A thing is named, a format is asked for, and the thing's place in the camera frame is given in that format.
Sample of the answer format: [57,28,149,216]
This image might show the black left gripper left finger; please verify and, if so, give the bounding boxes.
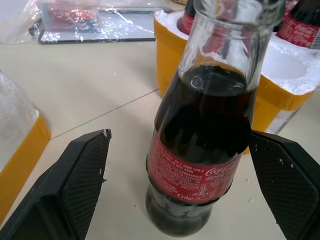
[0,128,112,240]

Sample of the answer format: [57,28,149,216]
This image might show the black tray in clear plastic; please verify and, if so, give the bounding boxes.
[0,0,173,45]

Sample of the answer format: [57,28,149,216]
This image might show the yellow taped box foam-lined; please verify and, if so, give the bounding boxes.
[0,71,52,223]

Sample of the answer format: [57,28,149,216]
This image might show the yellow crate with white foam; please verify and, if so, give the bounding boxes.
[153,9,320,155]

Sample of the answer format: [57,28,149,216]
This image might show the glass cola bottle red label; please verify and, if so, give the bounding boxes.
[180,0,198,36]
[145,0,286,238]
[274,0,320,50]

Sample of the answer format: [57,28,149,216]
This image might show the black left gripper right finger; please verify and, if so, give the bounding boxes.
[248,129,320,240]

